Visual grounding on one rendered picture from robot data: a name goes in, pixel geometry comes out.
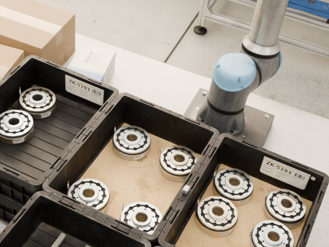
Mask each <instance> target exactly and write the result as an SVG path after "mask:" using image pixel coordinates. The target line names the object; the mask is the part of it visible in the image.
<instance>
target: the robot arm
mask: <svg viewBox="0 0 329 247"><path fill-rule="evenodd" d="M288 1H289V0H258V1H257V4H256V8H255V13H254V17H253V21H252V25H251V29H250V34H248V35H246V36H245V37H244V38H243V40H242V45H241V49H240V52H239V53H234V54H232V53H228V54H226V55H224V56H222V57H221V58H220V59H219V60H218V62H217V64H216V66H215V68H214V70H213V77H212V81H211V85H210V89H209V93H208V97H207V99H206V101H205V102H204V103H203V104H202V106H201V107H200V108H199V110H198V112H197V116H196V121H198V122H201V123H203V124H206V125H208V126H211V127H213V128H215V129H217V130H218V131H219V135H220V134H222V133H228V134H230V135H233V136H235V137H238V136H239V135H240V134H241V133H242V132H243V129H244V126H245V117H244V107H245V104H246V101H247V98H248V96H249V94H250V93H251V92H252V91H254V90H255V89H256V88H257V87H259V86H260V85H261V84H263V83H264V82H265V81H266V80H268V79H270V78H271V77H273V76H274V75H275V74H276V73H277V71H278V70H279V69H280V67H281V65H282V53H281V52H280V50H281V45H280V43H279V42H278V37H279V33H280V30H281V26H282V22H283V19H284V15H285V12H286V8H287V4H288Z"/></svg>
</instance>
